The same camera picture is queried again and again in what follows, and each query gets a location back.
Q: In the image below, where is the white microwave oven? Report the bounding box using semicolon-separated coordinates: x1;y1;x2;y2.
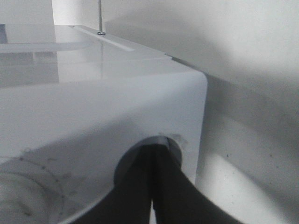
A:
0;24;207;224

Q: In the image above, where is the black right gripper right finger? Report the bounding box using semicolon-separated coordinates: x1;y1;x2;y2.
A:
150;144;240;224

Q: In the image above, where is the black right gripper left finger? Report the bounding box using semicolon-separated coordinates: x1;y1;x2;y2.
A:
73;146;152;224

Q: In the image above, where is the white lower timer knob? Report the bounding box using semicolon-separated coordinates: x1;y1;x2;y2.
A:
0;156;65;224

